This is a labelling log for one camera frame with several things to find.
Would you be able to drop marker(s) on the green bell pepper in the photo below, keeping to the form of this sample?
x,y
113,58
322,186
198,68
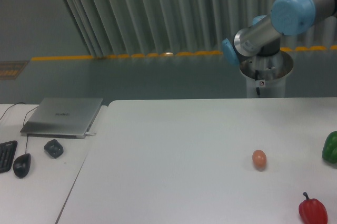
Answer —
x,y
329,148

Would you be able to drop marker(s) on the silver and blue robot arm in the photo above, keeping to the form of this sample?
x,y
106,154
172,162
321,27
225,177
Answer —
x,y
286,18

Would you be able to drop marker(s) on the grey pleated curtain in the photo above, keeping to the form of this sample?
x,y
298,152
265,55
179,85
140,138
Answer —
x,y
134,27

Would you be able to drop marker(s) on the silver closed laptop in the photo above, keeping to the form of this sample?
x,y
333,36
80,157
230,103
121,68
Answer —
x,y
63,118

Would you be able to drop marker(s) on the brown egg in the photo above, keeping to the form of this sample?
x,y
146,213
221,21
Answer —
x,y
259,159

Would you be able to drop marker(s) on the small black controller device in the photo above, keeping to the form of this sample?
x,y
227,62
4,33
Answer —
x,y
54,148

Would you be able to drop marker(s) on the black computer mouse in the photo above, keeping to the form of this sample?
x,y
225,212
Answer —
x,y
21,165

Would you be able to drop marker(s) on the black keyboard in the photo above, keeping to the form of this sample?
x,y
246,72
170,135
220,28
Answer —
x,y
7,153

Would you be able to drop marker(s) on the red bell pepper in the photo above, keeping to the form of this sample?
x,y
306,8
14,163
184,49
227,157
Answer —
x,y
312,211

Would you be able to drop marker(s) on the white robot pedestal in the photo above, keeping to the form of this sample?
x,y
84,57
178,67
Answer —
x,y
266,75

